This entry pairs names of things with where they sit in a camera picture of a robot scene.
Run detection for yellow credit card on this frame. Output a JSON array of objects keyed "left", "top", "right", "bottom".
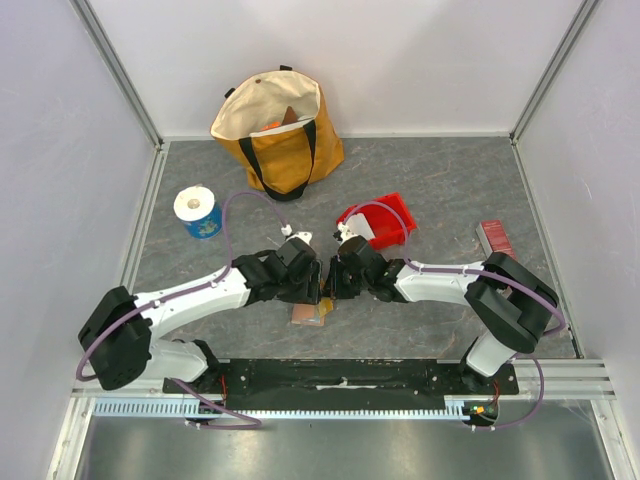
[{"left": 316, "top": 297, "right": 334, "bottom": 317}]

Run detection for tan leather card holder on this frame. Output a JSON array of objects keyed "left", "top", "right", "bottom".
[{"left": 291, "top": 304, "right": 328, "bottom": 326}]

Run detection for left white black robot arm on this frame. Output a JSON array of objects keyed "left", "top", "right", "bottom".
[{"left": 78, "top": 232, "right": 321, "bottom": 393}]

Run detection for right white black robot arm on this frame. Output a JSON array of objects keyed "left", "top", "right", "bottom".
[{"left": 323, "top": 252, "right": 566, "bottom": 394}]

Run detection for white card stack in bin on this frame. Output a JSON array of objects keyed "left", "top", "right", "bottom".
[{"left": 345, "top": 212, "right": 376, "bottom": 241}]

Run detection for red plastic bin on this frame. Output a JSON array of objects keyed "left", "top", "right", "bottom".
[{"left": 336, "top": 192, "right": 417, "bottom": 251}]

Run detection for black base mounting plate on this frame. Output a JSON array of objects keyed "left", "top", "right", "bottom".
[{"left": 189, "top": 359, "right": 519, "bottom": 411}]

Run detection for orange item inside bag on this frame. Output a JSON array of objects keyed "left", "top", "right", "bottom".
[{"left": 260, "top": 121, "right": 282, "bottom": 132}]

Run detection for red rectangular box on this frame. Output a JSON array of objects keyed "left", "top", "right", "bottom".
[{"left": 476, "top": 220, "right": 516, "bottom": 259}]

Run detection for yellow canvas tote bag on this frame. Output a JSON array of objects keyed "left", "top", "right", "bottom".
[{"left": 210, "top": 65, "right": 345, "bottom": 202}]

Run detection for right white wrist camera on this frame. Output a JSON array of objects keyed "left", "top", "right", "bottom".
[{"left": 333, "top": 222, "right": 356, "bottom": 245}]

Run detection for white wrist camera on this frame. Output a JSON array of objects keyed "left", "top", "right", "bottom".
[
  {"left": 333, "top": 222, "right": 356, "bottom": 245},
  {"left": 280, "top": 224, "right": 313, "bottom": 246}
]

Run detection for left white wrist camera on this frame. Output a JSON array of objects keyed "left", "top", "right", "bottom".
[{"left": 280, "top": 224, "right": 313, "bottom": 246}]

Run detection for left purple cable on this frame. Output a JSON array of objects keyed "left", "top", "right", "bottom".
[{"left": 75, "top": 190, "right": 291, "bottom": 430}]

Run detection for purple cable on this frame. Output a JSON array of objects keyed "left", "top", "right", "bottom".
[
  {"left": 339, "top": 201, "right": 569, "bottom": 432},
  {"left": 75, "top": 190, "right": 291, "bottom": 430}
]

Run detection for slotted cable duct rail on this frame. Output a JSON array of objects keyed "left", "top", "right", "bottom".
[{"left": 92, "top": 396, "right": 474, "bottom": 420}]

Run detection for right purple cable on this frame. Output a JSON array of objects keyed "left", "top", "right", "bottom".
[{"left": 339, "top": 201, "right": 569, "bottom": 432}]

